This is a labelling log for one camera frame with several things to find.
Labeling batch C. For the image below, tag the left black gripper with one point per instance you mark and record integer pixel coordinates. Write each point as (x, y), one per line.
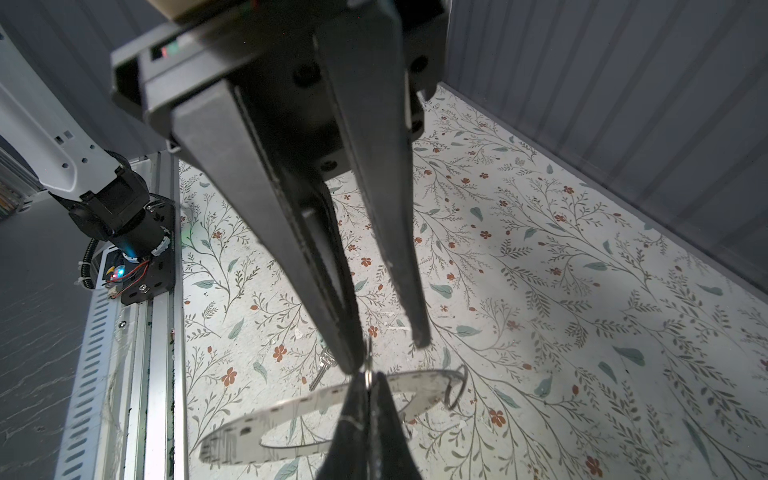
(266, 48)

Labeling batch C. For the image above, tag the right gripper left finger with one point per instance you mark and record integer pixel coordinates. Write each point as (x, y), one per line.
(347, 456)

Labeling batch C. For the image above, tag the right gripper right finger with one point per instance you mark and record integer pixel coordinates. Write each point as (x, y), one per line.
(389, 456)

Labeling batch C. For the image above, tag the grey key on green tag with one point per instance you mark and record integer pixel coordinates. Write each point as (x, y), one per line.
(327, 362)

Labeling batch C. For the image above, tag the white perforated vent strip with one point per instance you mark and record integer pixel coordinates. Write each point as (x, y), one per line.
(81, 435)

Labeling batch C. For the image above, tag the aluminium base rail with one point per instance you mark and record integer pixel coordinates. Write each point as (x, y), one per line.
(145, 417)

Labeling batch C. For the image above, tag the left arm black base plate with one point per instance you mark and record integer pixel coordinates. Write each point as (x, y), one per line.
(136, 280)

